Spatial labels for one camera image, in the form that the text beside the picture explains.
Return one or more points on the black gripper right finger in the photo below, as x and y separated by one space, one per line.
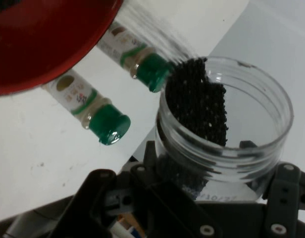
283 198

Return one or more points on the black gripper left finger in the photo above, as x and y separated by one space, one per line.
162 205

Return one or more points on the clear plastic jar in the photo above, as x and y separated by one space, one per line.
278 111

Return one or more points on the black beads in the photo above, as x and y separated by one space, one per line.
192 99

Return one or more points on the green-capped spice bottle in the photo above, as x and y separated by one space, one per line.
150 72
108 124

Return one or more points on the red bowl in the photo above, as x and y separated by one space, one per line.
48 44

